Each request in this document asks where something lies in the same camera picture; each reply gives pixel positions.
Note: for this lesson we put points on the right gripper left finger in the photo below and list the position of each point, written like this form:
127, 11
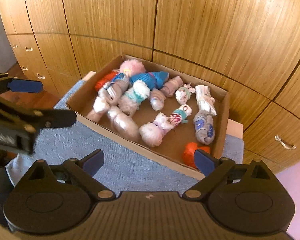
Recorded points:
81, 174

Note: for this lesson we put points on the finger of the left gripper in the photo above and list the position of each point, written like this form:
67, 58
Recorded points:
49, 118
14, 84

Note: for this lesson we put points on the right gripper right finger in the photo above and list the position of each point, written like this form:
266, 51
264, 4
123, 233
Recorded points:
215, 172

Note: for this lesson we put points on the orange sock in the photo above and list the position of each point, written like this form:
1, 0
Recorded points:
188, 153
106, 78

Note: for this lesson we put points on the grey sock blue pattern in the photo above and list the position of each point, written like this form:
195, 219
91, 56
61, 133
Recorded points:
204, 129

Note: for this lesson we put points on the white red-pattern sock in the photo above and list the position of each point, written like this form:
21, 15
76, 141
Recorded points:
180, 115

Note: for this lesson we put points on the pale pink long sock roll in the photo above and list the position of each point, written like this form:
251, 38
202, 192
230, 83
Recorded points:
123, 124

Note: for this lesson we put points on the fluffy white lilac sock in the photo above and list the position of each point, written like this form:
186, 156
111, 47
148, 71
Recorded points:
152, 133

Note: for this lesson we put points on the fluffy white teal-band sock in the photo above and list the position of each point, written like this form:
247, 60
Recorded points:
131, 100

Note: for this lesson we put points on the white pink knotted sock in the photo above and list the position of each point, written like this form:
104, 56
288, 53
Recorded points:
100, 107

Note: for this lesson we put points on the white long sock roll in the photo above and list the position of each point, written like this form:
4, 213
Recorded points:
205, 101

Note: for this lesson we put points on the white patterned small sock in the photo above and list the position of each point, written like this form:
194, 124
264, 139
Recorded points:
183, 94

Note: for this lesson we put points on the white blue sock bundle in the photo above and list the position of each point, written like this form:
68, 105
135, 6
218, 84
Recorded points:
113, 90

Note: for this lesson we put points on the orange sock in box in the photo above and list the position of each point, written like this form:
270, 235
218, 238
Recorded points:
106, 78

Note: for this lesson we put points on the pale pink knotted sock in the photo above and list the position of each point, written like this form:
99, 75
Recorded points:
157, 99

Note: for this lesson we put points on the lilac sock roll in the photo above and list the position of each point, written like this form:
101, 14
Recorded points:
171, 86

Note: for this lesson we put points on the blue ribbed sock roll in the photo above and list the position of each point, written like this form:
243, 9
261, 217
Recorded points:
151, 79

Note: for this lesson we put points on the fluffy pink sock ball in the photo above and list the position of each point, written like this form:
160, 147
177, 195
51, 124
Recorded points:
132, 67

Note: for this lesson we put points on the silver drawer handle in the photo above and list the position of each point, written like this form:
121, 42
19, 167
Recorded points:
284, 144

